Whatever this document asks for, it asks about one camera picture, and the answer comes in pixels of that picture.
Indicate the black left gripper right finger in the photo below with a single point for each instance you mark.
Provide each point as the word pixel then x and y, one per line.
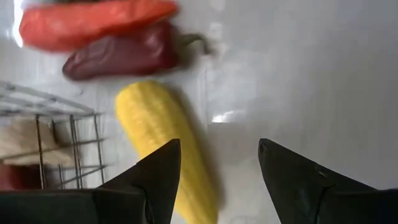
pixel 326 202

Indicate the orange-red pepper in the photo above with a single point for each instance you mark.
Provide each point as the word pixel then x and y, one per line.
pixel 93 21

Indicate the yellow corn cob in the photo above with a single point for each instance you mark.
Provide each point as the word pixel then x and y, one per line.
pixel 149 118

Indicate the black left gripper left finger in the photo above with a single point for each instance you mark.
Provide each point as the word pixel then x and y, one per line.
pixel 93 208

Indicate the dark red pepper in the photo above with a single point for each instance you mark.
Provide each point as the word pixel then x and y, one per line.
pixel 124 56

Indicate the small red vegetable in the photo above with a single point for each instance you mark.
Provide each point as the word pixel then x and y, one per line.
pixel 18 177

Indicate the pale garlic bulb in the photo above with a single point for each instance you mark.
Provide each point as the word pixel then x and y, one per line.
pixel 21 140

